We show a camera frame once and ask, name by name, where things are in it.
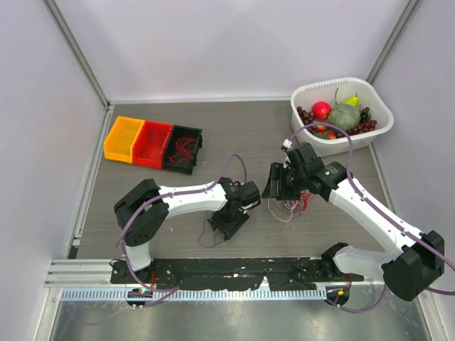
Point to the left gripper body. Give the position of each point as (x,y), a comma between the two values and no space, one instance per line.
(229,224)

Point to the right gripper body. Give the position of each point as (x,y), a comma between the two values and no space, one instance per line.
(290,182)

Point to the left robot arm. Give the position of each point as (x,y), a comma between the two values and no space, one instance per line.
(143,210)

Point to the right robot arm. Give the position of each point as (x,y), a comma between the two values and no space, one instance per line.
(411,260)

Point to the small red fruit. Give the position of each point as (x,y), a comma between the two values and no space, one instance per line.
(324,132)

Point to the dark red grape bunch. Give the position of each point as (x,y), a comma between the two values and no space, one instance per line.
(307,117)

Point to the red apple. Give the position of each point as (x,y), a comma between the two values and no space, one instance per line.
(321,110)

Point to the black plastic bin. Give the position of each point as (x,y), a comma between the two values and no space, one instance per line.
(182,149)

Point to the green melon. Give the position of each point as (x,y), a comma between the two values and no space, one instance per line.
(344,116)

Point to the dark grape bunch right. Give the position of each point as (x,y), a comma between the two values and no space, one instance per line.
(363,127)

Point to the white fruit basket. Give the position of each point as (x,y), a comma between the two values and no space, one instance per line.
(337,92)

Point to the red plastic bin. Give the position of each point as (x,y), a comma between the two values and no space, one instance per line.
(150,146)

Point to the green pear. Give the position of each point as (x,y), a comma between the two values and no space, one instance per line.
(353,101)

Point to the yellow plastic bin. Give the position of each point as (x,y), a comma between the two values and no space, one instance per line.
(120,141)

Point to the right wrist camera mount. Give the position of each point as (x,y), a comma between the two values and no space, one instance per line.
(287,144)

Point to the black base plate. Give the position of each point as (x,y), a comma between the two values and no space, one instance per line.
(241,274)

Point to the white slotted cable duct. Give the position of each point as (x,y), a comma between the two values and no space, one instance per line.
(263,293)

